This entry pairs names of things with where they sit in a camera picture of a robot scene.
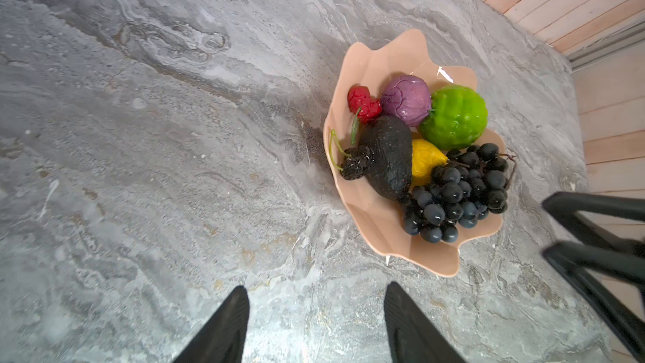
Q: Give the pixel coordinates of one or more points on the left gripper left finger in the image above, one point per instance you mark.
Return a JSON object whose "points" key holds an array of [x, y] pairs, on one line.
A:
{"points": [[222, 338]]}

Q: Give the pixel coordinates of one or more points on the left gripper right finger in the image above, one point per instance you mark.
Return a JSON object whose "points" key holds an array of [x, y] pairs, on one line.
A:
{"points": [[411, 335]]}

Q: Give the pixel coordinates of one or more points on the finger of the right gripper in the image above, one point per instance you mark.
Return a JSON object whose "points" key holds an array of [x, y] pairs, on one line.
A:
{"points": [[575, 262], [568, 210]]}

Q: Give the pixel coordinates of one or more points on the black fake grape bunch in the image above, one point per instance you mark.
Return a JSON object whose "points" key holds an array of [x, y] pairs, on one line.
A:
{"points": [[471, 187]]}

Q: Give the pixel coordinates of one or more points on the green bumpy fake fruit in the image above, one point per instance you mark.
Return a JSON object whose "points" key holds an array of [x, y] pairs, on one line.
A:
{"points": [[458, 117]]}

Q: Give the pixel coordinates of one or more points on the yellow fake lemon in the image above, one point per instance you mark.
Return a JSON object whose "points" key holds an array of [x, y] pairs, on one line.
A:
{"points": [[426, 156]]}

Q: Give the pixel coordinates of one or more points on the dark fake avocado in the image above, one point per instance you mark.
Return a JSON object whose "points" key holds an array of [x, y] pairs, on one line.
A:
{"points": [[389, 141]]}

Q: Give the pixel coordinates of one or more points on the black fake cherry pair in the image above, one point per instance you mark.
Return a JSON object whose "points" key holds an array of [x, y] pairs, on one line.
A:
{"points": [[356, 162]]}

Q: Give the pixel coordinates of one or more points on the purple fake fruit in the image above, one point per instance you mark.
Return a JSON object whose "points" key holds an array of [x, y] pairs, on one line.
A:
{"points": [[408, 98]]}

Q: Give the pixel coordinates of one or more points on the red fake cherry pair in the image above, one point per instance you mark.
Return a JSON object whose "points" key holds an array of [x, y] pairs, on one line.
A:
{"points": [[364, 108]]}

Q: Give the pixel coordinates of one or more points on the pink wavy fruit bowl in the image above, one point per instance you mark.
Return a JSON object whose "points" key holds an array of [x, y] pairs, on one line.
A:
{"points": [[378, 219]]}

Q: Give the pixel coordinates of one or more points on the right aluminium frame rail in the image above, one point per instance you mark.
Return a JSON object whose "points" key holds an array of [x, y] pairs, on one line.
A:
{"points": [[606, 47]]}

